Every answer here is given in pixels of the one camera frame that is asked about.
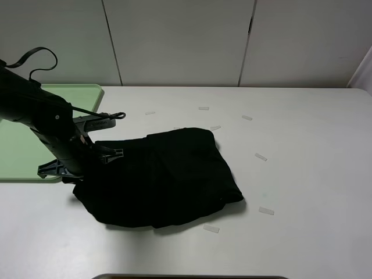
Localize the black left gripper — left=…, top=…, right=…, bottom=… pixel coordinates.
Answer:
left=31, top=128, right=123, bottom=179

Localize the black short sleeve t-shirt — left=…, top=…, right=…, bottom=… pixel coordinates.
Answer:
left=73, top=128, right=244, bottom=228

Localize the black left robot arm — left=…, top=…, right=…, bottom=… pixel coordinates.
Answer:
left=1, top=61, right=126, bottom=180

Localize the light green plastic tray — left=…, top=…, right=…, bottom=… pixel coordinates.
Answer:
left=1, top=84, right=103, bottom=183

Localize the clear tape piece near shirt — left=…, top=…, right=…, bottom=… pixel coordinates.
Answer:
left=210, top=126, right=221, bottom=131

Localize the clear tape piece bottom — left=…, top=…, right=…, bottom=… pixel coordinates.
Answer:
left=203, top=224, right=220, bottom=234

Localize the clear tape piece far right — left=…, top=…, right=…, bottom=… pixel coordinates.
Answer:
left=242, top=115, right=253, bottom=121

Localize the clear tape piece right edge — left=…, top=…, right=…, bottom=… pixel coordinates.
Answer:
left=255, top=153, right=267, bottom=162

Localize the clear tape piece lower right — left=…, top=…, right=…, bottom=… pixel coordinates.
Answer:
left=259, top=206, right=274, bottom=216

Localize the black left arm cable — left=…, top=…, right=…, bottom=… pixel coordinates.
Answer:
left=5, top=46, right=127, bottom=120

